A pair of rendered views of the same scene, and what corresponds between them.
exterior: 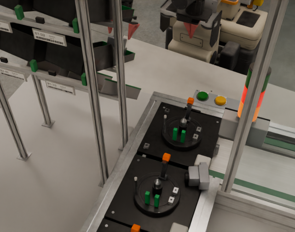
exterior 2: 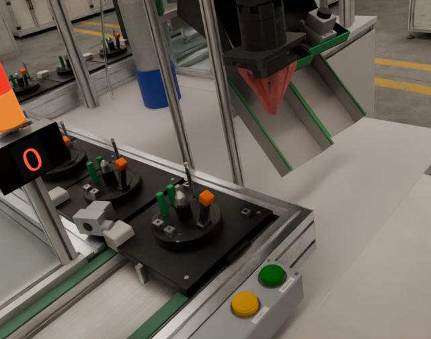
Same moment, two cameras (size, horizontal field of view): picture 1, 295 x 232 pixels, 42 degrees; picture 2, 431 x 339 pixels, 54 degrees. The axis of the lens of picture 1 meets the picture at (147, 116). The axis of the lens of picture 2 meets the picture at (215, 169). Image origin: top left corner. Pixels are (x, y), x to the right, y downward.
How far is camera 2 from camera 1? 1.49 m
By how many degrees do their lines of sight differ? 84
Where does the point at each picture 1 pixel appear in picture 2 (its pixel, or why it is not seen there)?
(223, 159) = (131, 292)
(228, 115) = (40, 123)
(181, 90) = (368, 305)
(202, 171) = (91, 212)
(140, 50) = not seen: outside the picture
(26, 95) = (374, 128)
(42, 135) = not seen: hidden behind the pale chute
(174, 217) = (76, 199)
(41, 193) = (210, 149)
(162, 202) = (95, 185)
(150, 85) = (390, 254)
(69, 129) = not seen: hidden behind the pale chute
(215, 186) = (81, 247)
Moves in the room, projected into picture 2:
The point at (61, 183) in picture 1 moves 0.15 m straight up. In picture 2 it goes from (214, 160) to (205, 114)
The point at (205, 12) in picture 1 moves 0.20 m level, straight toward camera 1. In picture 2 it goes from (249, 53) to (132, 53)
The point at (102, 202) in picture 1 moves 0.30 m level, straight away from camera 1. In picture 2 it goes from (144, 159) to (254, 151)
